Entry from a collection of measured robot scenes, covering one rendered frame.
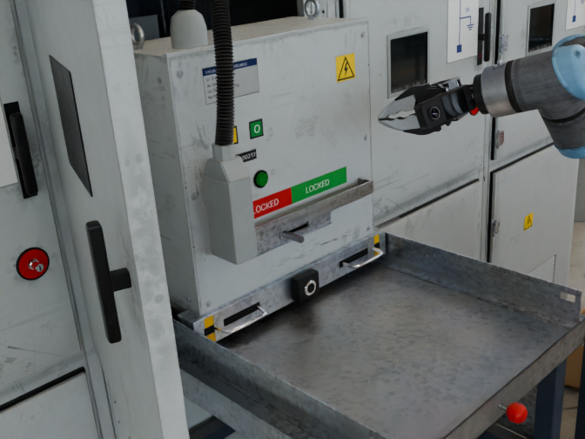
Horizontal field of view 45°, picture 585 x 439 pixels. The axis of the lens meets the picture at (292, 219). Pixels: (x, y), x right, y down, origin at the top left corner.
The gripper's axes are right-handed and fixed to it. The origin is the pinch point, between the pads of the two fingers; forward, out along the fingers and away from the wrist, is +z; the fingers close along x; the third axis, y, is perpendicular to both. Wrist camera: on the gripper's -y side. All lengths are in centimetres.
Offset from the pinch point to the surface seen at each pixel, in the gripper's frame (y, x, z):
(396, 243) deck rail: 15.0, -30.2, 13.1
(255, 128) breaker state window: -18.0, 6.1, 15.7
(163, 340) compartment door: -72, -8, -5
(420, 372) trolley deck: -23.0, -40.7, -5.7
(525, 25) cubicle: 114, 3, 3
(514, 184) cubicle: 112, -47, 17
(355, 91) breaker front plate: 8.6, 5.7, 8.8
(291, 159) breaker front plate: -10.0, -2.2, 16.0
